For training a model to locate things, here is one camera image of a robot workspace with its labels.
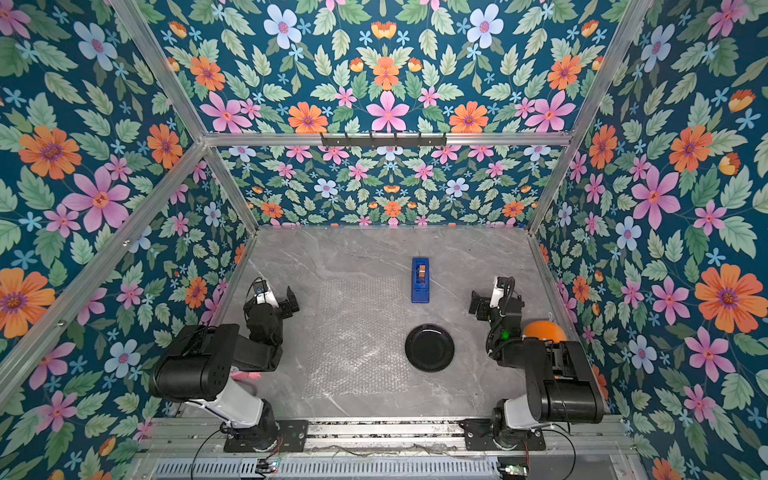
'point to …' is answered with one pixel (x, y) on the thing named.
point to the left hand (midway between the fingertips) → (274, 289)
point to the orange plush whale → (545, 330)
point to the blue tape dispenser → (420, 280)
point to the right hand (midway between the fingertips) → (497, 290)
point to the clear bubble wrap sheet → (359, 340)
